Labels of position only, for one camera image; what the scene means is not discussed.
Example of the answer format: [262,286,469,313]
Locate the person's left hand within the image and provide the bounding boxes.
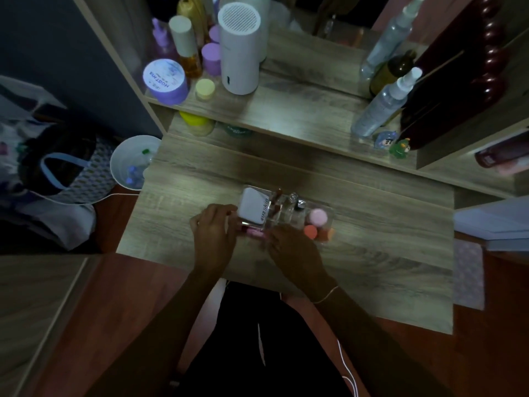
[190,203,240,280]

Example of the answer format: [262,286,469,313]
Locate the person's right hand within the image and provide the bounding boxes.
[266,224,336,303]

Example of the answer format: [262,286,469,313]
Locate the clear acrylic makeup organizer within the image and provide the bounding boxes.
[240,184,336,245]

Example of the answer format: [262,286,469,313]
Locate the person's left forearm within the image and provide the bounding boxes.
[85,269,233,397]

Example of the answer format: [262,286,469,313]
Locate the person's right forearm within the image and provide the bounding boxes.
[312,285,460,397]

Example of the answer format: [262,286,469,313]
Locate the white square cushion compact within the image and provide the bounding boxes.
[240,187,272,226]

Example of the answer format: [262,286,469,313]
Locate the green-lidded jar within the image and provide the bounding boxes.
[223,123,253,139]

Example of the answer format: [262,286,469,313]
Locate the clear plastic bottle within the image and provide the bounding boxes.
[124,148,154,189]

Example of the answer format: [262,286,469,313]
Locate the yellow-lidded jar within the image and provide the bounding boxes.
[179,111,216,137]

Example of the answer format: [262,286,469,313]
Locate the wooden vanity table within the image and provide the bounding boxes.
[70,0,529,336]

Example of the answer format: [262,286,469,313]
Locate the black shorts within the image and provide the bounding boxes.
[177,280,353,397]

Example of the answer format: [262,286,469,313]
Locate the white waste bucket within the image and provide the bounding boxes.
[109,135,162,191]

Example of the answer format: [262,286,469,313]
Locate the small yellow jar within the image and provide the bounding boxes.
[195,78,216,101]

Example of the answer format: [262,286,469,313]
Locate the purple jar with white lid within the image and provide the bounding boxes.
[142,58,190,106]

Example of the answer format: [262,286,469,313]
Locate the small purple jar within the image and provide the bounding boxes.
[201,42,222,76]

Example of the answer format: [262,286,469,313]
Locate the white cylindrical humidifier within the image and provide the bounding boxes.
[217,2,262,96]

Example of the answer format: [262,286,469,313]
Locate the clear spray bottle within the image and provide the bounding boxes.
[351,67,423,139]

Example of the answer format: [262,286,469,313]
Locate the orange bottle with white cap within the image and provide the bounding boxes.
[168,15,203,78]

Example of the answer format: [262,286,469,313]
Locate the patterned tote bag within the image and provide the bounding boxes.
[0,75,121,253]

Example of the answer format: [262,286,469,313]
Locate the purple pump bottle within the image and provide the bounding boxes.
[152,18,179,61]

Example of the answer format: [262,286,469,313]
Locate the pink patterned cloth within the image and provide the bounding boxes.
[453,239,485,311]

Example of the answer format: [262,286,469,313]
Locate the dark green glass bottle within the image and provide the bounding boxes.
[369,49,417,98]

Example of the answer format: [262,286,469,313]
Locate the yellow bottle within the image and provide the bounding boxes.
[176,0,208,46]

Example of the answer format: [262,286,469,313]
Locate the stack of white papers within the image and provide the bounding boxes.
[453,197,529,253]

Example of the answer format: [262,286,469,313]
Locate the vanity mirror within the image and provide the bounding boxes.
[231,0,430,100]

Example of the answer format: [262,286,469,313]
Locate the wooden cabinet panel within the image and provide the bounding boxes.
[0,254,91,397]

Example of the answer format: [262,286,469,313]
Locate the dark red bottle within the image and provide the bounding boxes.
[474,138,529,175]

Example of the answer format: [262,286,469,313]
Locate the white charging cable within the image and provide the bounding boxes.
[28,188,141,204]

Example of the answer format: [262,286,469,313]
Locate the white earphone cable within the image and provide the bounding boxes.
[336,338,358,397]

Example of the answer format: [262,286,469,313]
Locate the dark red beaded frame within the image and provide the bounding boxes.
[400,0,510,152]

